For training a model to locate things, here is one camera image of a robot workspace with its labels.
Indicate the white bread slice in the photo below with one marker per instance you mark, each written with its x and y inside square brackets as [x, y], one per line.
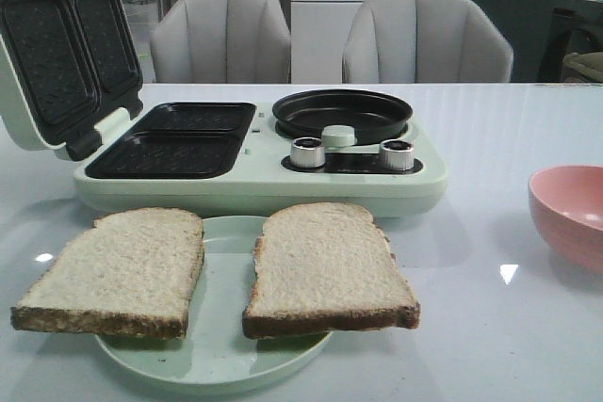
[326, 266]
[133, 274]

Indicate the breakfast maker hinged lid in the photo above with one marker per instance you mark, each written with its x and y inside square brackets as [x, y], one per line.
[66, 65]

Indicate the pink bowl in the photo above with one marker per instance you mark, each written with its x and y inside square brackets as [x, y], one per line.
[566, 210]

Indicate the light green breakfast maker base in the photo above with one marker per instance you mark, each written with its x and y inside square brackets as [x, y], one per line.
[222, 158]

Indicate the left silver control knob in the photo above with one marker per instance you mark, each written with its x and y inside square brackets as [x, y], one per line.
[307, 153]

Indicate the silver control knob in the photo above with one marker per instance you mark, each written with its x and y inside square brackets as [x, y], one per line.
[307, 153]
[396, 155]

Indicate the round black frying pan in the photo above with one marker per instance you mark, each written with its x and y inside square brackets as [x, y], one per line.
[374, 116]

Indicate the right silver control knob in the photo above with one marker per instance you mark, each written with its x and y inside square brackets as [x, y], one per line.
[396, 155]

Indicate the left grey upholstered chair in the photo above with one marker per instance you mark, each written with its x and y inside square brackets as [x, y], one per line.
[222, 42]

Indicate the grey upholstered chair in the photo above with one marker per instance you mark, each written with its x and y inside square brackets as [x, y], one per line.
[222, 42]
[425, 41]

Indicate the right grey upholstered chair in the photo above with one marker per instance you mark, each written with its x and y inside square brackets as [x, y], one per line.
[425, 41]

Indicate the white refrigerator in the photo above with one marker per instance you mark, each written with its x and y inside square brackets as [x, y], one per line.
[319, 31]

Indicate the light green round plate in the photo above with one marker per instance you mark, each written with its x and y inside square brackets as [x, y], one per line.
[215, 357]

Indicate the dark appliance at right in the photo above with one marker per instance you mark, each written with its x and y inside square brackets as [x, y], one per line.
[575, 27]

